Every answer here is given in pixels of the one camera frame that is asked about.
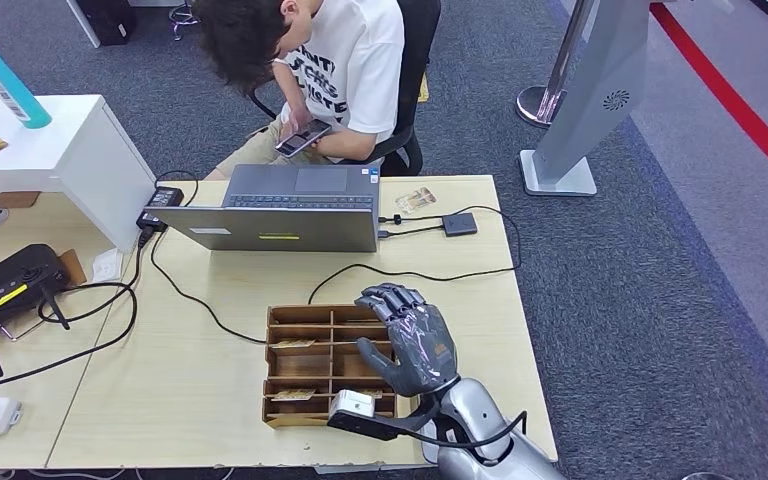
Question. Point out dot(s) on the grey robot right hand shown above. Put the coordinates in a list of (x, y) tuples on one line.
[(424, 351)]

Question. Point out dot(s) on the person's right hand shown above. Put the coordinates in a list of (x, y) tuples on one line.
[(298, 119)]

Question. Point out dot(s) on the person's left hand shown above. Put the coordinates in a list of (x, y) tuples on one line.
[(321, 147)]

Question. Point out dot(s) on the smartphone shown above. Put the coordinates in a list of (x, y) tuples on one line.
[(301, 139)]

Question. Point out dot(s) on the patterned ID card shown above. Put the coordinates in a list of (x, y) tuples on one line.
[(416, 200)]

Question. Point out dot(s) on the hotel room key card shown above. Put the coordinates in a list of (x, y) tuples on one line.
[(293, 395), (291, 344)]

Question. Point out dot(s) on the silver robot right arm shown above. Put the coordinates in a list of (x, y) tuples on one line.
[(483, 411)]

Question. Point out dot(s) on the person's right forearm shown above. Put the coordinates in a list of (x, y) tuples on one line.
[(284, 86)]

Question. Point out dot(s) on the person's left forearm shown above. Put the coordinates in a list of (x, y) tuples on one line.
[(357, 142)]

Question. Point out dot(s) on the person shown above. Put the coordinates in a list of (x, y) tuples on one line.
[(357, 60)]

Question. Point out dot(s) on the wooden card organizer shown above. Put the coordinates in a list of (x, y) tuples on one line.
[(304, 368)]

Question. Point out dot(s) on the grey laptop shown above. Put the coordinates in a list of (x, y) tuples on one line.
[(278, 228)]

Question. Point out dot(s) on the yellow paper piece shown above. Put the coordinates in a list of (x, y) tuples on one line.
[(423, 88)]

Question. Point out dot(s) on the small black hub box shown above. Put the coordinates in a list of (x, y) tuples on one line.
[(459, 225)]

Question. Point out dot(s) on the black power adapter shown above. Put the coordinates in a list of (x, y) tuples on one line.
[(165, 197)]

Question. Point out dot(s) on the chrome stool base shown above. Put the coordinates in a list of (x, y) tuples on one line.
[(182, 16)]

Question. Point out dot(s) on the black power plug block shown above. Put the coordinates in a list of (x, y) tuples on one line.
[(151, 222)]

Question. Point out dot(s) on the black cabinet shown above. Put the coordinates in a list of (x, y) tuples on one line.
[(106, 23)]

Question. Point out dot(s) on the white furniture panel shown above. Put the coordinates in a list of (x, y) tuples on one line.
[(86, 23)]

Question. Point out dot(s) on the white paper note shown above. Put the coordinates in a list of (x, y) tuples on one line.
[(108, 266)]

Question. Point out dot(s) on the white shelf unit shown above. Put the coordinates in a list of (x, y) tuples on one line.
[(59, 152)]

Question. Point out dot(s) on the brown cardboard piece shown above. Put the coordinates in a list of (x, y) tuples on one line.
[(74, 268)]

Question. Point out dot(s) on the grey kiosk stand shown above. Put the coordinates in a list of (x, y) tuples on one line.
[(596, 99)]

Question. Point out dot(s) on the teal bottle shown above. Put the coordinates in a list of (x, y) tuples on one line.
[(6, 79)]

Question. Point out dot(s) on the black router with antennas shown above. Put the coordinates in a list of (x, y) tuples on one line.
[(6, 285)]

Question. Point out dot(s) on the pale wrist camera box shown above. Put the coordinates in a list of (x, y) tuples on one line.
[(351, 403)]

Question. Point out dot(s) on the chrome stanchion post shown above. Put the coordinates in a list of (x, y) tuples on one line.
[(543, 106)]

